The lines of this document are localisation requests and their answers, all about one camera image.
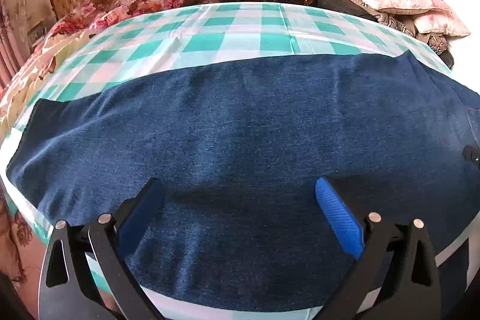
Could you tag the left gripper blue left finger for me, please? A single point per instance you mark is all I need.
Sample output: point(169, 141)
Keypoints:
point(113, 237)

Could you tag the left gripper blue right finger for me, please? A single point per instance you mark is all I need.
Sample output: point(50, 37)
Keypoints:
point(365, 237)

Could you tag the blue denim jeans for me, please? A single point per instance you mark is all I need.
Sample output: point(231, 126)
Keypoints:
point(238, 148)

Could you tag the floral red pink quilt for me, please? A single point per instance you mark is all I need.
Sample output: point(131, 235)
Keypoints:
point(75, 27)

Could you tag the plaid beige blanket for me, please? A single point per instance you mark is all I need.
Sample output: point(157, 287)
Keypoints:
point(405, 24)

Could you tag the small pink pillow underneath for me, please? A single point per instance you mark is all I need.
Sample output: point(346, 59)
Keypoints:
point(440, 22)

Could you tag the green white checkered tablecloth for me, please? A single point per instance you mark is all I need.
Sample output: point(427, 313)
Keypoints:
point(349, 35)

